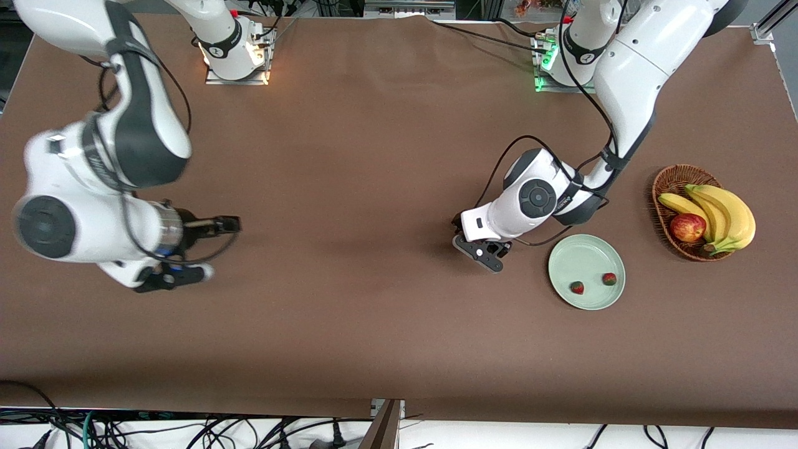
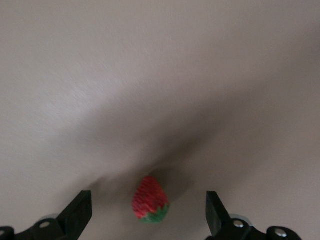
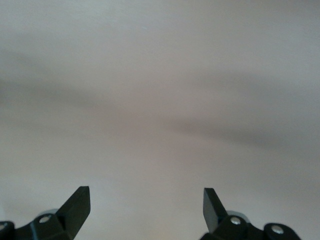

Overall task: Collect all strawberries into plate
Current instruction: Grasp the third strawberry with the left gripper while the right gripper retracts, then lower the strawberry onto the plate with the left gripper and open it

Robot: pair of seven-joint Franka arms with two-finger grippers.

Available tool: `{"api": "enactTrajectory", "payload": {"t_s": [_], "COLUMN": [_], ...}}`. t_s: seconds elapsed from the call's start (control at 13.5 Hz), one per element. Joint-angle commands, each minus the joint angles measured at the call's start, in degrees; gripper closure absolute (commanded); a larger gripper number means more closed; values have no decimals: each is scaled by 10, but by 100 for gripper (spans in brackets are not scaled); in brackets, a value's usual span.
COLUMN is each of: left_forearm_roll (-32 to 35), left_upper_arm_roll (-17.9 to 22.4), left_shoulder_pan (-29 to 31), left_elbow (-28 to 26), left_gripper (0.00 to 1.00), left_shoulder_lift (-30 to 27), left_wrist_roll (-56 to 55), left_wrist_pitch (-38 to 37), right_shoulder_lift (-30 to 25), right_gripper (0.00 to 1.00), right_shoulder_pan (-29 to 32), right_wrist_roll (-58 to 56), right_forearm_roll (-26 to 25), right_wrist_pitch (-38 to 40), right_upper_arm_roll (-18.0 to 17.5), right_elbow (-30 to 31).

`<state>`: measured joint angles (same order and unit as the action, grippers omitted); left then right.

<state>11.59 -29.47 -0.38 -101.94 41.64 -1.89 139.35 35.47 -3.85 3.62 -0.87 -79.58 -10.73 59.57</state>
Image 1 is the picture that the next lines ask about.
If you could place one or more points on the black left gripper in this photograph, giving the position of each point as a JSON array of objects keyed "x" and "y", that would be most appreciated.
[{"x": 503, "y": 252}]

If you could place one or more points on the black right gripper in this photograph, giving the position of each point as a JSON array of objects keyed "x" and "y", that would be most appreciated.
[{"x": 194, "y": 229}]

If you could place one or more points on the red strawberry with green top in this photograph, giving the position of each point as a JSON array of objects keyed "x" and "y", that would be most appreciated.
[{"x": 578, "y": 287}]

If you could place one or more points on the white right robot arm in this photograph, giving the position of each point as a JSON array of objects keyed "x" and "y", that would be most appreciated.
[{"x": 75, "y": 231}]

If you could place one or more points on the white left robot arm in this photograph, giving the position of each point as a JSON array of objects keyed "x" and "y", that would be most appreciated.
[{"x": 636, "y": 68}]

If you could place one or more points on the pale green round plate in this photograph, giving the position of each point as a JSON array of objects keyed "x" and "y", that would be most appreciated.
[{"x": 592, "y": 255}]

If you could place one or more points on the brown table cover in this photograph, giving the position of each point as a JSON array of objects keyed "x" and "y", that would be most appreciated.
[{"x": 399, "y": 187}]

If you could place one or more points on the red apple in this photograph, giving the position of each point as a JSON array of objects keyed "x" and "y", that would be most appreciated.
[{"x": 687, "y": 227}]

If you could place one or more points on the brown wicker basket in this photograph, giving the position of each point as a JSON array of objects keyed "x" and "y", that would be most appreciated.
[{"x": 676, "y": 178}]

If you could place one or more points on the yellow banana bunch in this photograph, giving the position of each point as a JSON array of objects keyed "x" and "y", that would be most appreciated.
[{"x": 735, "y": 218}]

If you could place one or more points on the black power plug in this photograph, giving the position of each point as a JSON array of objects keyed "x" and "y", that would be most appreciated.
[{"x": 338, "y": 434}]

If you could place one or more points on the orange flower decoration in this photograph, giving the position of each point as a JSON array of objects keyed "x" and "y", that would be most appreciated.
[{"x": 530, "y": 7}]

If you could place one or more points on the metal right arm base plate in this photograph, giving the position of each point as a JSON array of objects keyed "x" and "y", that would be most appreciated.
[{"x": 215, "y": 78}]

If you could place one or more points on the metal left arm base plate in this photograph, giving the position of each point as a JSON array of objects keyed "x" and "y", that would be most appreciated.
[{"x": 548, "y": 87}]

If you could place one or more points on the grey metal rail box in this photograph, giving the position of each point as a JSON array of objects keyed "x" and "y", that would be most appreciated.
[{"x": 408, "y": 9}]

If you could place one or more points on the aluminium frame corner profile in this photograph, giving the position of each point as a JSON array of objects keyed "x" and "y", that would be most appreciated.
[{"x": 762, "y": 32}]

